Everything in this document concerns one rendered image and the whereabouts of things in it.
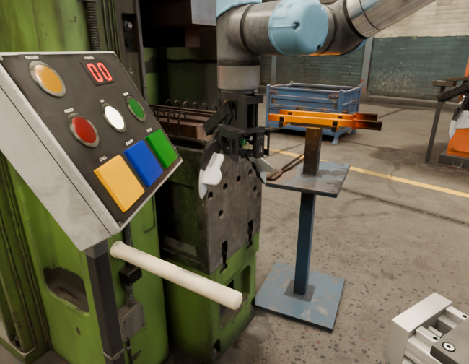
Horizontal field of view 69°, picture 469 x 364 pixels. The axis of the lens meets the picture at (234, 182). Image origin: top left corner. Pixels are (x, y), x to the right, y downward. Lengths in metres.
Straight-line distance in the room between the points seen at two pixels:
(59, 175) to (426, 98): 8.41
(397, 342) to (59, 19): 0.96
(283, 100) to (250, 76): 4.56
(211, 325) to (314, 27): 1.14
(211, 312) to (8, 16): 1.15
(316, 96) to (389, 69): 4.17
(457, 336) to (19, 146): 0.67
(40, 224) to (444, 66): 8.08
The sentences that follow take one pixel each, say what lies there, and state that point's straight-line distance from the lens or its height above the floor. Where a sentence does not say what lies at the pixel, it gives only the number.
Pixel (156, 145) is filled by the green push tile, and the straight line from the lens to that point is 0.71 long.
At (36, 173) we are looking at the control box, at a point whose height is 1.04.
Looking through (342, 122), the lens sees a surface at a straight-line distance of 1.37.
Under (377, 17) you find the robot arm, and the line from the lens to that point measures 0.58.
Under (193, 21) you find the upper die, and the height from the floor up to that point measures 1.28.
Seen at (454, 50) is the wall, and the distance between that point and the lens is 8.55.
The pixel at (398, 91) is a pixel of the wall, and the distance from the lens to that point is 8.84.
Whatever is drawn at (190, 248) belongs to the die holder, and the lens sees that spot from 1.27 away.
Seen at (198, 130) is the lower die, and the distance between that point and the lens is 1.09.
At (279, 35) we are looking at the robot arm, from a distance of 0.51.
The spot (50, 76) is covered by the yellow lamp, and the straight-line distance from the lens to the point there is 0.58.
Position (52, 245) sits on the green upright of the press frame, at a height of 0.52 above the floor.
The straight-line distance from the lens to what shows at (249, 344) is 1.65.
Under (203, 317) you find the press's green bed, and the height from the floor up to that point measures 0.25.
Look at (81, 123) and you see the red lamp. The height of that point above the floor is 1.10.
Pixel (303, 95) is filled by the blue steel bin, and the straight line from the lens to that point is 5.00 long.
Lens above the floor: 1.20
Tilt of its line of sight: 21 degrees down
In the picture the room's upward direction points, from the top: straight up
